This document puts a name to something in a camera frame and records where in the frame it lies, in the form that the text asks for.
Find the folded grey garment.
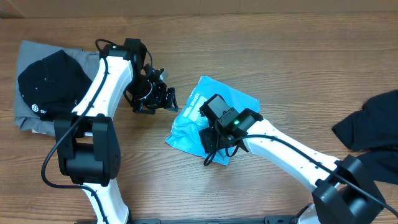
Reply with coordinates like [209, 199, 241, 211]
[14, 40, 100, 136]

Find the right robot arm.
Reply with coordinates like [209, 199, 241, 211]
[199, 94, 387, 224]

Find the folded black garment with logo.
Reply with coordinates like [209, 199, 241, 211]
[18, 50, 92, 121]

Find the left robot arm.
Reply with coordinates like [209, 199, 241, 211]
[41, 38, 178, 223]

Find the black t-shirt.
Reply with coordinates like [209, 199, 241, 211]
[331, 90, 397, 184]

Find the light blue printed t-shirt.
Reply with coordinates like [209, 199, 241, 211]
[165, 76, 260, 159]

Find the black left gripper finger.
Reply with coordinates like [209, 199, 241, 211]
[132, 105, 155, 114]
[164, 87, 178, 112]

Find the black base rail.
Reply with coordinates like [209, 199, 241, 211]
[128, 215, 295, 224]

